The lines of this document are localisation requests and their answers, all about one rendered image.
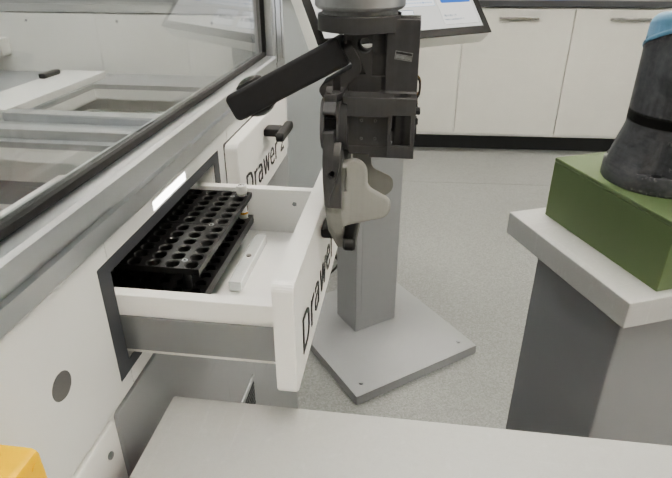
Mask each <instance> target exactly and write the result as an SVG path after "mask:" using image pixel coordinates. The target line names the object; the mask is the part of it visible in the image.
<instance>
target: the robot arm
mask: <svg viewBox="0 0 672 478"><path fill-rule="evenodd" d="M315 6H316V7H317V8H318V9H321V10H322V11H321V12H318V30H319V31H322V32H327V33H335V34H339V35H337V36H335V37H333V38H331V39H330V40H328V41H326V42H324V43H322V44H320V45H319V46H317V47H315V48H313V49H311V50H309V51H308V52H306V53H304V54H302V55H300V56H298V57H297V58H295V59H293V60H291V61H289V62H287V63H286V64H284V65H282V66H280V67H278V68H276V69H275V70H273V71H271V72H269V73H267V74H266V75H264V76H262V77H261V75H251V76H248V77H246V78H244V79H243V80H241V82H240V83H239V84H238V86H237V88H236V90H237V91H235V92H233V93H231V94H230V95H228V96H227V98H226V102H227V104H228V106H229V108H230V109H231V111H232V113H233V115H234V116H235V118H236V119H237V120H244V119H246V118H248V117H250V116H252V117H253V116H254V117H259V116H263V115H266V114H267V113H269V112H270V111H271V110H272V109H273V107H274V105H275V104H276V102H278V101H280V100H282V99H284V98H286V97H288V96H290V95H292V94H294V93H295V92H297V91H299V90H301V89H303V88H305V87H307V86H309V85H311V84H313V83H315V82H316V81H318V80H320V79H322V78H324V77H326V76H328V75H330V74H332V73H334V72H336V71H337V70H339V69H341V68H343V67H345V66H346V67H345V68H343V69H342V70H340V71H337V72H336V73H334V74H332V75H330V76H329V77H327V78H326V79H325V81H324V82H323V84H322V85H321V86H320V88H319V92H320V94H321V96H322V97H323V98H322V100H321V105H320V144H321V148H322V149H323V155H322V175H323V192H324V206H325V212H326V220H327V226H328V231H329V233H330V234H331V236H332V238H333V240H334V241H335V243H336V245H337V246H338V247H342V243H343V237H344V233H345V226H347V225H350V224H355V223H360V222H365V221H371V220H376V219H381V218H384V217H385V216H387V215H388V214H389V212H390V209H391V203H390V200H389V198H388V197H387V196H385V195H386V194H388V193H389V192H390V191H391V190H392V188H393V180H392V178H391V176H389V175H388V174H386V173H384V172H382V171H379V170H377V169H376V168H374V167H373V165H372V158H371V157H381V158H400V159H413V151H414V141H416V125H418V118H417V116H416V115H420V107H418V97H419V96H420V92H421V78H420V76H419V75H418V67H419V51H420V35H421V15H402V12H400V11H398V10H400V9H402V8H404V7H405V6H406V0H315ZM343 34H344V35H343ZM362 38H368V39H370V40H371V42H372V47H370V48H365V47H363V46H362V45H361V42H360V39H362ZM642 47H643V50H642V55H641V59H640V63H639V67H638V71H637V75H636V79H635V83H634V87H633V92H632V96H631V100H630V104H629V108H628V112H627V116H626V120H625V123H624V124H623V126H622V128H621V129H620V131H619V133H618V134H617V136H616V138H615V140H614V142H613V143H612V145H611V147H610V149H609V150H607V151H606V153H605V154H604V157H603V160H602V165H601V169H600V172H601V174H602V176H603V177H604V178H605V179H606V180H608V181H609V182H611V183H613V184H614V185H616V186H619V187H621V188H623V189H626V190H629V191H632V192H635V193H639V194H643V195H647V196H652V197H658V198H665V199H672V11H665V12H661V13H659V14H657V15H656V16H655V17H654V18H653V19H652V21H651V22H650V25H649V29H648V32H647V35H646V39H645V40H644V41H643V43H642ZM349 63H351V64H350V65H348V64H349ZM347 65H348V66H347ZM418 81H419V91H418V92H417V83H418ZM391 141H392V143H391ZM351 154H353V158H351ZM342 248H343V247H342Z"/></svg>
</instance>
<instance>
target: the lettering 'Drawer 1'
mask: <svg viewBox="0 0 672 478"><path fill-rule="evenodd" d="M328 248H329V253H328ZM329 254H330V244H328V247H327V255H325V262H323V264H322V276H321V270H320V282H321V292H322V289H323V279H324V282H325V266H326V267H327V270H328V268H329V264H330V258H329ZM328 258H329V263H328ZM317 285H318V289H317ZM316 289H317V293H316ZM315 294H316V298H315V311H317V308H318V303H319V281H317V283H316V287H315ZM317 295H318V301H317V306H316V300H317ZM313 299H314V293H313V297H312V300H311V327H312V325H313ZM307 313H308V335H307V340H306V344H305V326H304V320H305V317H306V314H307ZM302 322H303V351H304V354H305V350H306V346H307V343H308V338H309V330H310V310H309V307H307V308H306V311H305V314H304V317H303V320H302Z"/></svg>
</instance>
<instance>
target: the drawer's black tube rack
mask: <svg viewBox="0 0 672 478"><path fill-rule="evenodd" d="M235 193H236V191H218V190H199V189H189V190H188V191H187V192H186V194H185V195H184V196H183V197H182V198H181V199H180V200H179V201H178V202H177V203H176V204H175V205H174V206H173V207H172V208H171V209H170V210H169V211H168V212H167V213H166V214H165V216H164V217H163V218H162V219H161V220H160V221H159V222H158V223H157V224H156V225H155V226H154V227H153V228H152V229H151V230H150V231H149V232H148V233H147V234H146V235H145V237H144V238H143V239H142V240H141V241H140V242H139V243H138V244H137V245H136V246H135V247H134V248H133V249H132V250H131V251H130V252H129V253H128V254H127V255H126V256H125V258H124V259H123V260H122V261H121V262H120V263H119V264H118V265H117V266H116V267H115V268H114V269H113V270H112V271H111V276H112V281H113V286H114V287H125V288H138V289H151V290H164V291H177V292H190V293H203V294H211V293H212V291H213V289H214V288H215V286H216V284H217V283H218V281H219V279H220V278H221V276H222V274H223V273H224V271H225V269H226V268H227V266H228V264H229V263H230V261H231V259H232V258H233V256H234V254H235V253H236V251H237V249H238V248H239V246H240V244H241V243H242V241H243V239H244V238H245V236H246V234H247V233H248V231H249V230H250V228H251V226H252V225H253V223H254V217H253V215H250V214H248V218H246V219H240V217H238V219H237V220H236V222H235V223H234V225H233V226H232V228H231V229H230V231H229V232H228V234H227V235H226V237H225V238H224V240H223V241H222V243H221V244H220V246H219V247H218V249H217V250H216V252H215V253H214V254H213V256H212V257H211V259H210V260H209V262H208V263H207V265H206V266H205V268H204V269H203V271H202V272H201V274H200V275H199V276H198V275H184V274H179V267H180V266H181V265H182V263H183V262H186V261H188V259H186V258H187V257H188V255H189V254H190V253H191V251H192V250H193V249H194V247H195V246H196V245H197V243H198V242H199V241H200V239H201V238H202V237H203V235H204V234H205V233H206V231H207V230H208V229H209V227H210V226H213V225H215V224H213V222H214V221H215V219H216V218H217V217H218V215H219V214H220V213H221V211H222V210H223V209H224V207H225V206H226V205H227V203H228V202H229V201H230V199H231V198H232V197H235V195H234V194H235Z"/></svg>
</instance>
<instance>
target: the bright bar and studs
mask: <svg viewBox="0 0 672 478"><path fill-rule="evenodd" d="M266 243H267V235H266V234H255V236H254V238H253V239H252V241H251V243H250V245H249V246H248V248H247V250H246V252H245V253H244V255H243V257H242V259H241V260H240V262H239V264H238V266H237V267H236V269H235V271H234V273H233V274H232V276H231V278H230V280H229V282H228V283H229V290H230V291H240V292H241V291H242V290H243V288H244V286H245V284H246V282H247V280H248V278H249V276H250V274H251V272H252V270H253V268H254V267H255V265H256V263H257V261H258V259H259V257H260V255H261V253H262V251H263V249H264V247H265V245H266Z"/></svg>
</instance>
